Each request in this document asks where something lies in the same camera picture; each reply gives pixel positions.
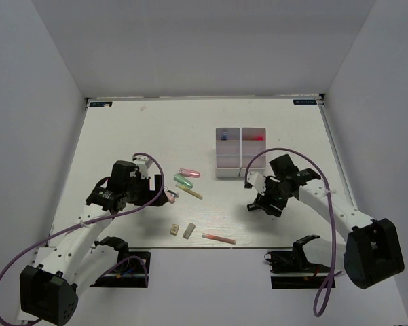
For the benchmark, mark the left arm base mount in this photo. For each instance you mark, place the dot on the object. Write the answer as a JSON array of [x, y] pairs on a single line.
[[132, 274]]

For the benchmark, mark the black pink highlighter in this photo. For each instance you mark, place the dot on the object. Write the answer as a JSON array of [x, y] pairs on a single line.
[[254, 138]]

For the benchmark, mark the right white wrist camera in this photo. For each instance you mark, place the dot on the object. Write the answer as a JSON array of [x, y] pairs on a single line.
[[256, 180]]

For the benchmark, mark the right blue table label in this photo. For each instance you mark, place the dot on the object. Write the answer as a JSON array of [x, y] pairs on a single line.
[[303, 101]]

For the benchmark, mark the left white organizer bin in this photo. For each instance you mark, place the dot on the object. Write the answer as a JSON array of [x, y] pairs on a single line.
[[227, 153]]

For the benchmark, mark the right white organizer bin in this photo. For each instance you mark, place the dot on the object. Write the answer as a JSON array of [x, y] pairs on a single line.
[[249, 149]]

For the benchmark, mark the grey eraser block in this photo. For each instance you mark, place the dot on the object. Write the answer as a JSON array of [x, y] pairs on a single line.
[[188, 231]]

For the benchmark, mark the green translucent tube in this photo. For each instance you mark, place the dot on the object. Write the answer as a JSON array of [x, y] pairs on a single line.
[[181, 180]]

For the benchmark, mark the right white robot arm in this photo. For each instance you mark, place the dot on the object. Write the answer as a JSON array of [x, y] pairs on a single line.
[[371, 251]]

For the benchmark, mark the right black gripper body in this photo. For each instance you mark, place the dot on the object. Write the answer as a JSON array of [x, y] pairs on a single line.
[[274, 195]]

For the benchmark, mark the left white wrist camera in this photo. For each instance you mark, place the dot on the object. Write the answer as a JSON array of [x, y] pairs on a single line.
[[144, 163]]

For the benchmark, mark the orange marker pen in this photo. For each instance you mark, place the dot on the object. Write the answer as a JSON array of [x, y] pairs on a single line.
[[218, 238]]

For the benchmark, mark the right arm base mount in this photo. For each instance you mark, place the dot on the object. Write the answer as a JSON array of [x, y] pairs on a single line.
[[287, 274]]

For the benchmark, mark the pink translucent tube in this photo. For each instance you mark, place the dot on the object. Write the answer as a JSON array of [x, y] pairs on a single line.
[[188, 173]]

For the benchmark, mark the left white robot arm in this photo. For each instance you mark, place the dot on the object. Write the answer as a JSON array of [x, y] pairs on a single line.
[[50, 290]]

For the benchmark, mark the blue table label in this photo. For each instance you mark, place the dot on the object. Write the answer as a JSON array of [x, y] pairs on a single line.
[[303, 101], [100, 104]]

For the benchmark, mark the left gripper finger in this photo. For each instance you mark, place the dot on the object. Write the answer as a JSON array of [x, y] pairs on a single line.
[[156, 183], [155, 199]]

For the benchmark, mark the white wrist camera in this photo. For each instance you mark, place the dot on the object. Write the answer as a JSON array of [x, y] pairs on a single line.
[[256, 180], [144, 163]]

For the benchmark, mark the tan small eraser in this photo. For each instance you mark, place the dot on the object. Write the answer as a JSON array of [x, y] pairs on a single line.
[[174, 230]]

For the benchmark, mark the black green highlighter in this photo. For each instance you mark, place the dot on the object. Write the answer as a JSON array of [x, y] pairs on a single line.
[[252, 207]]

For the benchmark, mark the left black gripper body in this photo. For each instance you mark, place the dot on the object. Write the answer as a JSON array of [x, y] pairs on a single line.
[[138, 191]]

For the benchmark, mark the white organizer bin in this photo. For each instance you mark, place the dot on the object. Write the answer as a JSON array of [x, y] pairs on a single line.
[[249, 149], [227, 153]]

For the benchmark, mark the left blue table label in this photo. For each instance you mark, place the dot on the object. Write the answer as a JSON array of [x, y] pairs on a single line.
[[100, 104]]

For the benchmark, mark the yellow marker pen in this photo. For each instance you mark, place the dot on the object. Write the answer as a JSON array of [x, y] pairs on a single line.
[[189, 191]]

